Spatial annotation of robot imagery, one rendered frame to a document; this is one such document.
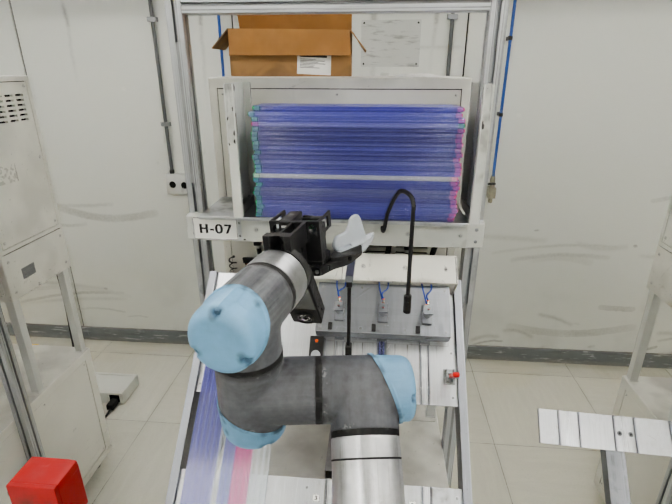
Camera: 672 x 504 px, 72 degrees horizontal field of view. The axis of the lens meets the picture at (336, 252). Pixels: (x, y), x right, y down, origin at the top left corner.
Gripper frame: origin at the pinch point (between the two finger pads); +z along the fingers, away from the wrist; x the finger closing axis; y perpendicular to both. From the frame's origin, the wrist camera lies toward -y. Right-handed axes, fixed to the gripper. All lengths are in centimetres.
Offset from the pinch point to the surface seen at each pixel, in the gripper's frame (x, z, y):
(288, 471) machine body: 29, 28, -85
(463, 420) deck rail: -22, 24, -55
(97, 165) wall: 193, 157, -16
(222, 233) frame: 42, 36, -13
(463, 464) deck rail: -22, 17, -61
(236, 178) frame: 33.7, 33.3, 2.4
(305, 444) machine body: 27, 39, -86
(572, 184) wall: -73, 209, -43
